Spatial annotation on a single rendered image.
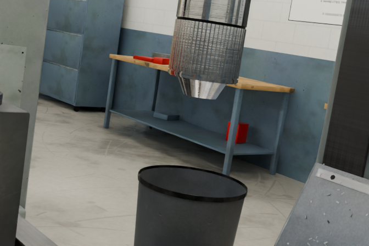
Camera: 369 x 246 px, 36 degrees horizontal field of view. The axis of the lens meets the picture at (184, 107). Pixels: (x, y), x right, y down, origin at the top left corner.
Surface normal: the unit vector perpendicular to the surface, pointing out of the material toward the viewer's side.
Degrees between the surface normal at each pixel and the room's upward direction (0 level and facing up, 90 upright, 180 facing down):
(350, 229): 64
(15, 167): 90
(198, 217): 94
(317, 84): 90
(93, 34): 90
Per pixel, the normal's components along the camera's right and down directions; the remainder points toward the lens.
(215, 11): 0.04, 0.13
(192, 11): -0.60, 0.01
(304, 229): -0.59, -0.45
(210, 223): 0.33, 0.23
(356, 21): -0.76, -0.04
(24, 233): 0.14, -0.98
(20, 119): 0.62, 0.19
